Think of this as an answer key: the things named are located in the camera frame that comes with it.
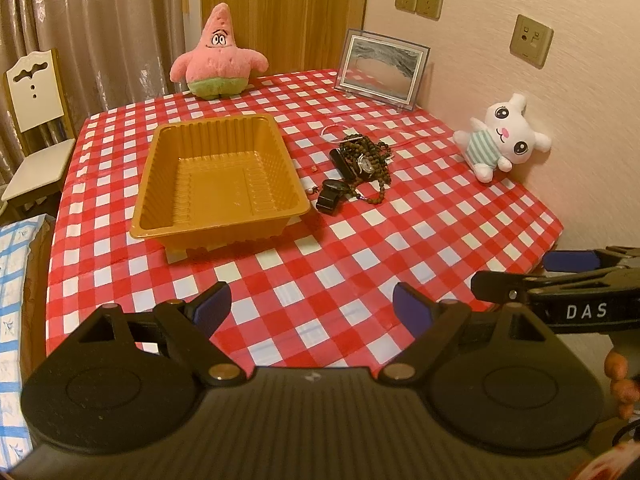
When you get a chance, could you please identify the orange plastic tray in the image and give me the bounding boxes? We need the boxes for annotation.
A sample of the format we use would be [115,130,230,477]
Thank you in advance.
[130,114,310,252]

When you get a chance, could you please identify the brown bead necklace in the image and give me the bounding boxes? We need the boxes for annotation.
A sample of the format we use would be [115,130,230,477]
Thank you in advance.
[338,133,394,206]

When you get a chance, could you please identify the white pearl bracelet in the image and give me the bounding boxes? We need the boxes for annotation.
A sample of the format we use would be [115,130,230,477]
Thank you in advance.
[320,123,362,146]

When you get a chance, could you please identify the right hand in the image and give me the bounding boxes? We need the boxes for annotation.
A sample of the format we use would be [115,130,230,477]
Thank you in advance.
[604,350,640,420]

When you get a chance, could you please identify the red white checkered tablecloth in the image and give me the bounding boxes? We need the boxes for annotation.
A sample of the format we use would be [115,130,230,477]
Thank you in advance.
[46,70,562,369]

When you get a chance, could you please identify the white bunny plush toy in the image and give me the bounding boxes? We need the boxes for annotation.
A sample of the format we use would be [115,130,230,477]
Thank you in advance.
[452,93,552,183]

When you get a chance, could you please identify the blue white checkered cloth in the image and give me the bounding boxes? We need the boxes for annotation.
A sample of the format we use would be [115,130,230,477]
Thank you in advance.
[1,214,54,471]

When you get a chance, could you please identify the framed sand art picture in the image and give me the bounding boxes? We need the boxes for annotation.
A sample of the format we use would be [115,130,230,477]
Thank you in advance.
[334,28,431,110]

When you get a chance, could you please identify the pink starfish plush toy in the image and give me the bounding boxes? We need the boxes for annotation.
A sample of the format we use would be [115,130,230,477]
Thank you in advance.
[169,2,269,100]

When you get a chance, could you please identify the white wooden chair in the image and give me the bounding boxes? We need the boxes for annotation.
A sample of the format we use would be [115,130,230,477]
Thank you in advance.
[2,49,76,209]

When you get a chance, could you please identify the beige curtain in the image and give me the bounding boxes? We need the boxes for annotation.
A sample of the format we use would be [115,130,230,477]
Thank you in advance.
[0,0,188,187]

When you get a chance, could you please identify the wooden door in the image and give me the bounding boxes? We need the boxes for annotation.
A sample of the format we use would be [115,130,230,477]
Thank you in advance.
[201,0,367,74]

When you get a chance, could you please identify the single wall socket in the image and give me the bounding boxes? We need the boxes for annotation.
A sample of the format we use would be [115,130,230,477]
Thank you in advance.
[510,14,553,68]

